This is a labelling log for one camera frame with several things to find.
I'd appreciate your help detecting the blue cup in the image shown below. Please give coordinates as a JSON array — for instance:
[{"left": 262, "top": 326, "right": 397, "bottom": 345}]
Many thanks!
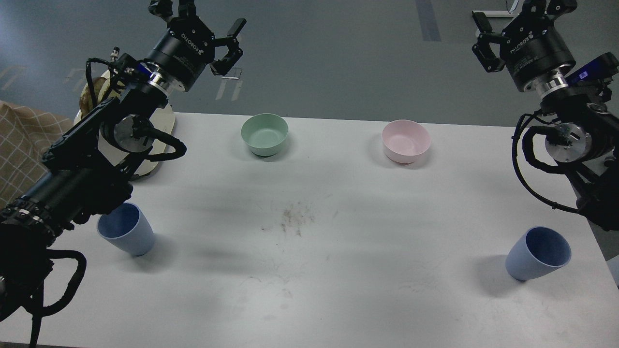
[
  {"left": 97, "top": 203, "right": 156, "bottom": 256},
  {"left": 505, "top": 226, "right": 572, "bottom": 281}
]

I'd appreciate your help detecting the white floor stand bar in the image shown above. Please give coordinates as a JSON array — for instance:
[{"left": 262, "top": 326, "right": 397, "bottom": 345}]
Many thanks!
[{"left": 472, "top": 10, "right": 519, "bottom": 18}]

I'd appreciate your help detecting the metal floor bracket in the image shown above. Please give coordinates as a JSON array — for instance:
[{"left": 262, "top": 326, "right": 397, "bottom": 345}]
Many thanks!
[{"left": 215, "top": 68, "right": 243, "bottom": 102}]

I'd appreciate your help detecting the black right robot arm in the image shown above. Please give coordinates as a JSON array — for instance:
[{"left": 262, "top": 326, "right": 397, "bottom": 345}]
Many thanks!
[{"left": 472, "top": 0, "right": 619, "bottom": 231}]

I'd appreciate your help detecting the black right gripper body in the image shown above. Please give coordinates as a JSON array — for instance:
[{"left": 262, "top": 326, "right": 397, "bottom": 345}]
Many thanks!
[{"left": 501, "top": 13, "right": 575, "bottom": 92}]

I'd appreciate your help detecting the toast slice left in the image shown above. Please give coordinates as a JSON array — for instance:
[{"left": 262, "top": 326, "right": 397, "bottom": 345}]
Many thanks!
[{"left": 79, "top": 77, "right": 110, "bottom": 117}]

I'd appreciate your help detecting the cream toaster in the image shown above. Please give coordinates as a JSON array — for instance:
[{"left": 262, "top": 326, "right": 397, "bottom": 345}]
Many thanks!
[{"left": 74, "top": 68, "right": 177, "bottom": 180}]

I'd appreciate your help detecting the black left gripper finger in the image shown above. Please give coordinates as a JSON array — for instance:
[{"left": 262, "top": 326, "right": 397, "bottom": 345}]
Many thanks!
[
  {"left": 209, "top": 18, "right": 247, "bottom": 76},
  {"left": 148, "top": 0, "right": 197, "bottom": 22}
]

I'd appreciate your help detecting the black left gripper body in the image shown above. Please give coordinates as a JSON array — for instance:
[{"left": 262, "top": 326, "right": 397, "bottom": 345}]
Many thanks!
[{"left": 145, "top": 15, "right": 214, "bottom": 92}]

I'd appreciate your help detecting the pink bowl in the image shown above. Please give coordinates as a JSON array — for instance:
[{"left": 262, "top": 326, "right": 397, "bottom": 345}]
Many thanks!
[{"left": 381, "top": 119, "right": 431, "bottom": 164}]

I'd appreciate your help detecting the beige checkered cloth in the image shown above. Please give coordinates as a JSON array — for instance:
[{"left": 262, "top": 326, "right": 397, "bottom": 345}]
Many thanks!
[{"left": 0, "top": 101, "right": 73, "bottom": 207}]

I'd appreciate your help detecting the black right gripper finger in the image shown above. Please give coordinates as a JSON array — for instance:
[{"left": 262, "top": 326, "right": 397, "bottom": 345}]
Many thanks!
[
  {"left": 513, "top": 0, "right": 578, "bottom": 22},
  {"left": 472, "top": 11, "right": 508, "bottom": 73}
]

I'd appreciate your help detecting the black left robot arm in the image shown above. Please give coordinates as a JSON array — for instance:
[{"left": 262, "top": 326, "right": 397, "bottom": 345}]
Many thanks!
[{"left": 1, "top": 0, "right": 246, "bottom": 348}]

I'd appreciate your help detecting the green bowl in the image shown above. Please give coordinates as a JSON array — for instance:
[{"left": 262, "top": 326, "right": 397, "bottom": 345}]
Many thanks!
[{"left": 241, "top": 113, "right": 289, "bottom": 157}]

